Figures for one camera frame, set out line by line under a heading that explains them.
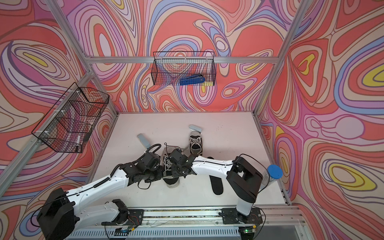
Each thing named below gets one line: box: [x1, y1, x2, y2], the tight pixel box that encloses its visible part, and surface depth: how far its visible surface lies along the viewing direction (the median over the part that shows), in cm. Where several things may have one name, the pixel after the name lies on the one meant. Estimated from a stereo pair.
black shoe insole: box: [209, 175, 224, 195], surface depth 84 cm
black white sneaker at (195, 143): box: [189, 131, 203, 156], surface depth 95 cm
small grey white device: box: [188, 124, 202, 134], surface depth 109 cm
